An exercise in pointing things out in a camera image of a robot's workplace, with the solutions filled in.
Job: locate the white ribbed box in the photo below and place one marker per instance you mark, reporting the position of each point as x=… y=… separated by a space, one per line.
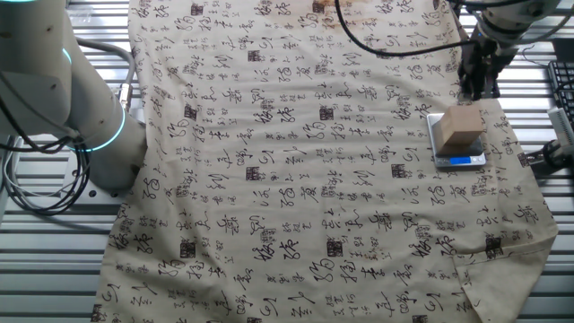
x=562 y=125

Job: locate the black box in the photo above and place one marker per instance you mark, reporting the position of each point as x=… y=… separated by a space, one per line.
x=564 y=49

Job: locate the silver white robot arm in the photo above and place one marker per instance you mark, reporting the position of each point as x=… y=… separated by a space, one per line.
x=45 y=89

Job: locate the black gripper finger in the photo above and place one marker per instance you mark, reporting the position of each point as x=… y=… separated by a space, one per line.
x=468 y=85
x=489 y=87

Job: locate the black camera on stand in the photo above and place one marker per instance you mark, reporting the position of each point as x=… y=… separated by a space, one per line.
x=553 y=154

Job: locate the beige calligraphy print cloth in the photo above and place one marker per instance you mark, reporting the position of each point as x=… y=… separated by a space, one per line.
x=269 y=202

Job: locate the black keyboard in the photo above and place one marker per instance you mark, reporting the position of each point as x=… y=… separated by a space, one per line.
x=562 y=89

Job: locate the light wooden block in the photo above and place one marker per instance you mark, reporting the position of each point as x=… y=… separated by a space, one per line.
x=462 y=125

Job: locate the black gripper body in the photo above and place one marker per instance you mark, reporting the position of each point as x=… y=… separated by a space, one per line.
x=482 y=58

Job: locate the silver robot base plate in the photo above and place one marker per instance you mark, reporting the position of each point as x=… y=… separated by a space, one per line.
x=96 y=194

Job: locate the silver digital scale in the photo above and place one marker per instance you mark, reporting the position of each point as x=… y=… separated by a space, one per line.
x=462 y=161

